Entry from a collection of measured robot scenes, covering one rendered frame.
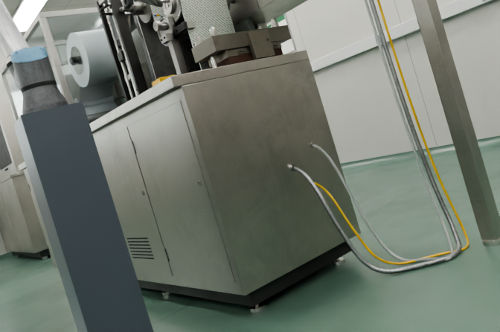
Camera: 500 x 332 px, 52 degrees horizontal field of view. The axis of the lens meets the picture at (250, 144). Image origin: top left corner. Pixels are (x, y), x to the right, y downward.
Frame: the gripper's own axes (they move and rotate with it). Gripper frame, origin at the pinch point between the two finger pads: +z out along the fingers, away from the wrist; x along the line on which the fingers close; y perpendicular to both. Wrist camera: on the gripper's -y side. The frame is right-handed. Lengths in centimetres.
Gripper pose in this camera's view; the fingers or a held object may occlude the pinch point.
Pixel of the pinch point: (159, 5)
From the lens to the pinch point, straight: 224.4
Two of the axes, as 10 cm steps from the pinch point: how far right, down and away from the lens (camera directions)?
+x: -5.7, 1.6, 8.0
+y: 2.7, -8.9, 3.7
